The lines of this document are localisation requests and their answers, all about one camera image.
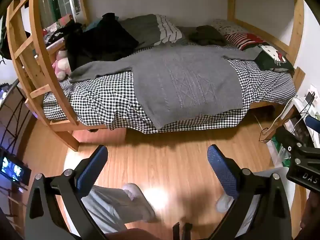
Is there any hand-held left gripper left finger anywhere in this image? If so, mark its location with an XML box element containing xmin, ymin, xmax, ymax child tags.
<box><xmin>25</xmin><ymin>144</ymin><xmax>108</xmax><ymax>240</ymax></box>

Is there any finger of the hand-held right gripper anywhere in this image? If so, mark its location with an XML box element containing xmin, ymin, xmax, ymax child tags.
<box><xmin>307</xmin><ymin>116</ymin><xmax>320</xmax><ymax>147</ymax></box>
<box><xmin>274</xmin><ymin>126</ymin><xmax>304</xmax><ymax>153</ymax></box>

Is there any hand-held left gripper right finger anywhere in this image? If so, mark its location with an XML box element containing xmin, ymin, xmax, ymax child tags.
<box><xmin>207</xmin><ymin>144</ymin><xmax>293</xmax><ymax>240</ymax></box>

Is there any grey knit sweater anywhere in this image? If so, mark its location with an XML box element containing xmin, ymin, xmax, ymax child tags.
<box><xmin>69</xmin><ymin>45</ymin><xmax>263</xmax><ymax>130</ymax></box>

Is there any pile of black clothes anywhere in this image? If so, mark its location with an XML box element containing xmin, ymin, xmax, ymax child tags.
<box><xmin>64</xmin><ymin>12</ymin><xmax>139</xmax><ymax>71</ymax></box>

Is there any person's right hand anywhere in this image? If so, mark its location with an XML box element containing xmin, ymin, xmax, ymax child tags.
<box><xmin>299</xmin><ymin>192</ymin><xmax>320</xmax><ymax>230</ymax></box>

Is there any clear plastic box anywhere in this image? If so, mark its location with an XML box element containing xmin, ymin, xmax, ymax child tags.
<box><xmin>269</xmin><ymin>135</ymin><xmax>293</xmax><ymax>172</ymax></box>

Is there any white power socket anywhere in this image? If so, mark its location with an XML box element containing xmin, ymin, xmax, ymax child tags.
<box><xmin>304</xmin><ymin>84</ymin><xmax>320</xmax><ymax>107</ymax></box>

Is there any black white checkered bed sheet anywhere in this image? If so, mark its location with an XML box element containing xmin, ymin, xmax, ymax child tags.
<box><xmin>42</xmin><ymin>44</ymin><xmax>297</xmax><ymax>134</ymax></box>

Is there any black screen device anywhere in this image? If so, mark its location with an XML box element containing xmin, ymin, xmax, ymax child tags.
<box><xmin>0</xmin><ymin>152</ymin><xmax>32</xmax><ymax>188</ymax></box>

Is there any dark cat print cushion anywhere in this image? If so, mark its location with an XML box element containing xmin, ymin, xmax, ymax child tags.
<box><xmin>252</xmin><ymin>42</ymin><xmax>295</xmax><ymax>73</ymax></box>

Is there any black metal rack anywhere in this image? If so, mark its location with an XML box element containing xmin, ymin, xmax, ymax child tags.
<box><xmin>0</xmin><ymin>79</ymin><xmax>33</xmax><ymax>145</ymax></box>

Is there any red striped cushion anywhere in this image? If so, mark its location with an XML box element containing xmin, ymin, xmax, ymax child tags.
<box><xmin>224</xmin><ymin>32</ymin><xmax>267</xmax><ymax>51</ymax></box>

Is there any pink plush toy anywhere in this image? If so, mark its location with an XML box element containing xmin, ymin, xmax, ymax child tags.
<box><xmin>52</xmin><ymin>50</ymin><xmax>72</xmax><ymax>81</ymax></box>

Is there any dotted pillow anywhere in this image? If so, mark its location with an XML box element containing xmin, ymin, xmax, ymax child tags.
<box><xmin>211</xmin><ymin>19</ymin><xmax>248</xmax><ymax>37</ymax></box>

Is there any dark olive cloth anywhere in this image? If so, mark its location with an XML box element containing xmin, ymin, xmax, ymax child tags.
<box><xmin>187</xmin><ymin>25</ymin><xmax>229</xmax><ymax>47</ymax></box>

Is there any pile of cluttered things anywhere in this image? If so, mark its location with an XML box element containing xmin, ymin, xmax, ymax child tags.
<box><xmin>42</xmin><ymin>14</ymin><xmax>83</xmax><ymax>46</ymax></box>

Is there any teal cloth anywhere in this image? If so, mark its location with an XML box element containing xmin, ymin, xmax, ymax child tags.
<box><xmin>84</xmin><ymin>20</ymin><xmax>102</xmax><ymax>32</ymax></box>

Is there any grey striped pillow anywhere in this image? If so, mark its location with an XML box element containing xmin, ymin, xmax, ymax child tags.
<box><xmin>119</xmin><ymin>14</ymin><xmax>185</xmax><ymax>48</ymax></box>

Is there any dark hanging bag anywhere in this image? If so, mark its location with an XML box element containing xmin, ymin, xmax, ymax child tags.
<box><xmin>0</xmin><ymin>15</ymin><xmax>13</xmax><ymax>61</ymax></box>

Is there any green framed window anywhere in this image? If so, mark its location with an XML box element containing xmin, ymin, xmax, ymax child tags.
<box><xmin>40</xmin><ymin>0</ymin><xmax>73</xmax><ymax>25</ymax></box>

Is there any white cable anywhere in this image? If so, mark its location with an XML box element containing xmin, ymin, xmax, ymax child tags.
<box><xmin>260</xmin><ymin>95</ymin><xmax>302</xmax><ymax>136</ymax></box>

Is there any wooden bunk bed frame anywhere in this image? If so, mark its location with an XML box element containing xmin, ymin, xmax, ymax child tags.
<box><xmin>5</xmin><ymin>0</ymin><xmax>306</xmax><ymax>152</ymax></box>

